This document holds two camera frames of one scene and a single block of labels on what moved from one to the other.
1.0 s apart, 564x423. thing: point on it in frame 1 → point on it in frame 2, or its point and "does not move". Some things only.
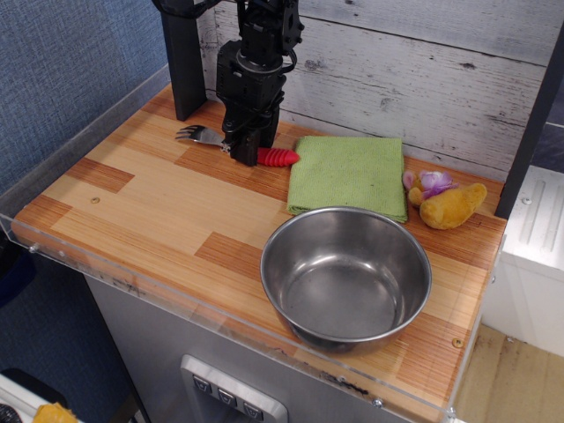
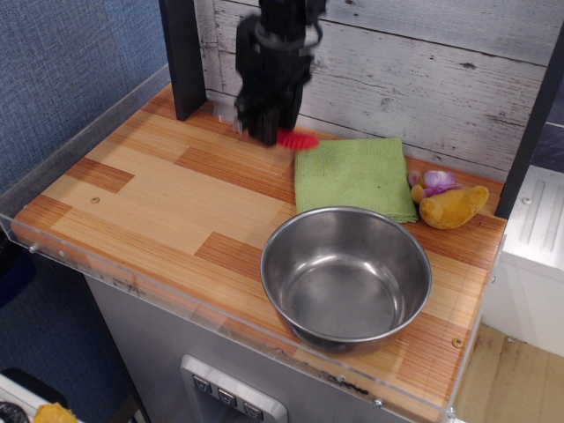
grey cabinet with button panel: x=186 y=369 does not move
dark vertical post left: x=186 y=64 does not move
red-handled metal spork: x=265 y=156 → x=226 y=112
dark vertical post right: x=523 y=168 does not move
